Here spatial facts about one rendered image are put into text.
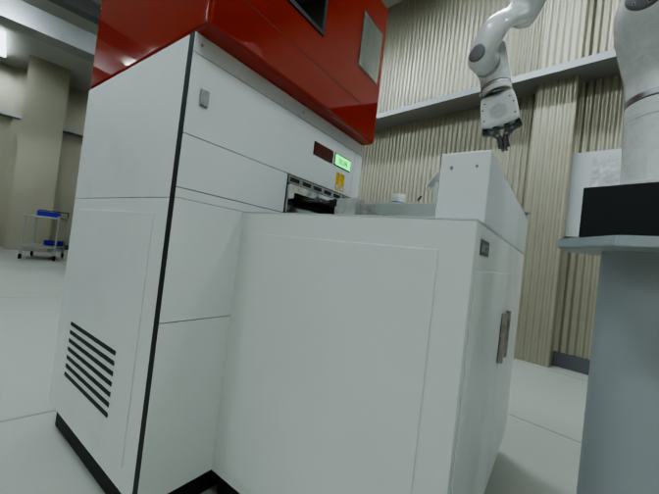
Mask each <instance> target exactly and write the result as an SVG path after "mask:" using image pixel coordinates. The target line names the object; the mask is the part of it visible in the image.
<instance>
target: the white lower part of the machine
mask: <svg viewBox="0 0 659 494"><path fill-rule="evenodd" d="M242 215H243V212H241V211H237V210H233V209H228V208H223V207H219V206H214V205H209V204H205V203H200V202H195V201H191V200H186V199H181V198H177V197H170V198H93V199H75V205H74V213H73V221H72V228H71V236H70V243H69V251H68V259H67V265H66V273H65V281H64V288H63V296H62V304H61V311H60V318H59V326H58V333H57V341H56V349H55V356H54V364H53V371H52V378H51V386H50V394H49V402H50V403H51V405H52V406H53V407H54V409H55V410H56V411H57V415H56V422H55V425H56V426H57V427H58V429H59V430H60V432H61V433H62V434H63V436H64V437H65V438H66V440H67V441H68V442H69V444H70V445H71V447H72V448H73V449H74V451H75V452H76V454H77V455H78V457H79V458H80V459H81V461H82V462H83V463H84V465H85V466H86V467H87V469H88V470H89V472H90V473H91V474H92V476H93V477H94V478H95V480H96V481H97V483H98V484H99V485H100V487H101V488H102V489H103V491H104V492H105V493H106V494H201V493H202V492H204V491H206V490H207V489H209V488H211V487H212V486H214V485H216V484H217V483H219V476H218V475H217V474H216V473H214V472H213V471H212V464H213V456H214V448H215V440H216V432H217V424H218V415H219V407H220V400H221V392H222V384H223V375H224V367H225V359H226V351H227V344H228V328H229V320H230V312H231V304H232V295H233V288H234V280H235V272H236V264H237V255H238V247H239V239H240V231H241V223H242Z"/></svg>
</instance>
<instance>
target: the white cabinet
mask: <svg viewBox="0 0 659 494"><path fill-rule="evenodd" d="M523 262H524V255H523V254H522V253H521V252H519V251H518V250H516V249H515V248H514V247H512V246H511V245H510V244H508V243H507V242H505V241H504V240H503V239H501V238H500V237H499V236H497V235H496V234H494V233H493V232H492V231H490V230H489V229H488V228H486V227H485V226H483V225H482V224H481V223H479V222H477V221H453V220H424V219H396V218H367V217H339V216H309V215H281V214H252V213H243V215H242V223H241V231H240V239H239V247H238V255H237V264H236V272H235V280H234V288H233V295H232V304H231V312H230V320H229V328H228V344H227V351H226V359H225V367H224V375H223V384H222V392H221V400H220V407H219V415H218V424H217V432H216V440H215V448H214V456H213V464H212V471H213V472H214V473H216V474H217V475H218V476H219V483H218V491H217V493H218V494H484V491H485V488H486V486H487V483H488V480H489V477H490V474H491V471H492V468H493V465H494V462H495V459H496V456H497V453H498V451H499V448H500V445H501V442H502V439H503V436H504V433H505V428H506V422H507V414H508V404H509V395H510V386H511V376H512V367H513V359H514V349H515V340H516V331H517V321H518V313H519V304H520V294H521V285H522V271H523Z"/></svg>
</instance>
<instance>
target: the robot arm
mask: <svg viewBox="0 0 659 494"><path fill-rule="evenodd" d="M545 2H546V0H511V2H510V4H509V6H508V7H506V8H505V9H503V10H501V11H499V12H497V13H495V14H494V15H492V16H491V17H490V18H489V19H488V20H487V21H486V22H485V23H484V24H483V26H482V28H481V29H480V31H479V33H478V35H477V37H476V39H475V41H474V43H473V45H472V48H471V50H470V52H469V55H468V66H469V68H470V69H471V70H472V71H473V72H474V73H475V74H476V75H477V76H478V78H479V81H480V86H481V93H480V97H482V98H483V99H482V100H481V123H482V136H483V137H490V136H491V137H493V138H495V139H497V144H498V149H501V151H502V152H504V151H508V147H510V142H509V136H510V134H511V133H512V132H513V131H514V129H516V128H518V127H520V126H522V125H523V124H522V121H521V118H520V111H519V106H518V101H517V97H516V94H515V92H514V90H513V88H512V81H511V75H510V68H509V61H508V54H507V47H506V43H505V42H504V41H503V40H502V39H503V37H504V36H505V34H506V33H507V32H508V30H509V29H510V28H511V27H513V28H516V29H523V28H526V27H528V26H530V25H531V24H532V23H533V22H534V21H535V19H536V18H537V16H538V15H539V13H540V11H541V9H542V7H543V5H544V3H545ZM613 35H614V44H615V51H616V56H617V61H618V65H619V70H620V73H621V77H622V81H623V85H624V93H625V96H624V116H623V140H622V160H621V180H620V183H619V184H615V185H622V184H634V183H646V182H658V181H659V0H621V2H620V4H619V6H618V8H617V11H616V15H615V19H614V26H613ZM501 129H504V134H503V136H501V135H500V134H499V131H498V130H501ZM502 137H503V138H502ZM504 149H505V150H504Z"/></svg>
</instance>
